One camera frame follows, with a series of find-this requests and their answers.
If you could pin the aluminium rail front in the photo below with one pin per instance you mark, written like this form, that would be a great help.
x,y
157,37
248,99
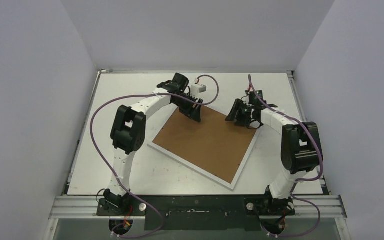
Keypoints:
x,y
86,207

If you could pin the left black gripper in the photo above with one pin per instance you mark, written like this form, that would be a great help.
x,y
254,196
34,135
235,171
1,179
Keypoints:
x,y
194,113

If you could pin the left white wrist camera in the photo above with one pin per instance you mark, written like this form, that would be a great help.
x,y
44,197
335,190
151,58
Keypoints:
x,y
197,89

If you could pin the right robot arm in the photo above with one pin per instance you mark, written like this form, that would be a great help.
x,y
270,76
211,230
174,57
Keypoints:
x,y
300,151

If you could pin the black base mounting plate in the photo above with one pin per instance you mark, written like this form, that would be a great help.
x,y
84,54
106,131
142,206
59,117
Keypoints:
x,y
199,212

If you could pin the white picture frame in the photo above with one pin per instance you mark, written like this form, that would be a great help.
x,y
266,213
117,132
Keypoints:
x,y
231,185

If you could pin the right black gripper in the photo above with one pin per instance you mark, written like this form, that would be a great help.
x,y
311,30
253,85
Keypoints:
x,y
240,112

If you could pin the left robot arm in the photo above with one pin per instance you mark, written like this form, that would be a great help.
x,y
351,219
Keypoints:
x,y
129,131

